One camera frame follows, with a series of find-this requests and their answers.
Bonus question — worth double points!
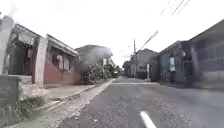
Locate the distant trees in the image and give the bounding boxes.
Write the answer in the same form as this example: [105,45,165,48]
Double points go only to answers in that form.
[121,59,133,78]

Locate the green bush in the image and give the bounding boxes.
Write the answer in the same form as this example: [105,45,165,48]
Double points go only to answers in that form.
[81,62,113,85]

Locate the building with grey roof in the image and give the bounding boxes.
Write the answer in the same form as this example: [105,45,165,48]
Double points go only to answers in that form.
[74,44,115,81]

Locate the utility pole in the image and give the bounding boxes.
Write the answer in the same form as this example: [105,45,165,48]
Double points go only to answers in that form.
[132,37,138,78]

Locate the grey gabled building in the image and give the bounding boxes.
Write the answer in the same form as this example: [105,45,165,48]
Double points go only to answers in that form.
[129,48,160,80]

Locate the grey asphalt road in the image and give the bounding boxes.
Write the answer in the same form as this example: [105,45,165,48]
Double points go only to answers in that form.
[56,76,224,128]

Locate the pale concrete pavement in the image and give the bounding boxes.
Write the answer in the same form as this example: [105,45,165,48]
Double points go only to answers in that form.
[6,78,116,128]

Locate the pink building with pale posts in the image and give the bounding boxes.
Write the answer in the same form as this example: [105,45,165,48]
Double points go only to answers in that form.
[4,23,83,86]

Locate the dark grey building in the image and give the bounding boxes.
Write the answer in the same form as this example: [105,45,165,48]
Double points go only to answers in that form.
[157,40,195,85]

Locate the robot's own part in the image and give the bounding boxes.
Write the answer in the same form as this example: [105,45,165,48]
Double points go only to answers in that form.
[139,110,158,128]

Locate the grass patch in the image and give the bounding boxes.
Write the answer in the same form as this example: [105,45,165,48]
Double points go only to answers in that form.
[0,96,46,127]

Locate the pale concrete pillar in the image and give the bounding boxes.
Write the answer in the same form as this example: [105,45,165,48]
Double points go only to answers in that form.
[0,14,15,76]

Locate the overhead wires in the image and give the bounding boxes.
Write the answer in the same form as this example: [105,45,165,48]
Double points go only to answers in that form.
[121,0,193,59]

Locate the low grey wall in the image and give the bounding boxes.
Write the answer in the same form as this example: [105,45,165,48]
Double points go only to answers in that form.
[0,74,34,108]

